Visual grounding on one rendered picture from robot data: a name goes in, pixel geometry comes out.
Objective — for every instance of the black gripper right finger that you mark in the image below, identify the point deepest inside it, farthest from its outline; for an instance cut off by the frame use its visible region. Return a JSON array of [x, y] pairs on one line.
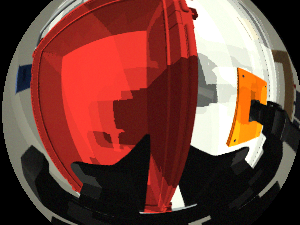
[[201, 167]]

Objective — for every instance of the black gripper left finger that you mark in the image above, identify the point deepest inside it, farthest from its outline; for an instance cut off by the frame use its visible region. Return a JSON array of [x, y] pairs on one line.
[[128, 175]]

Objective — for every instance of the red plastic tray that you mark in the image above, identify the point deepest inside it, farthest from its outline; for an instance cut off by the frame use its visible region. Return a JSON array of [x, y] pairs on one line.
[[111, 72]]

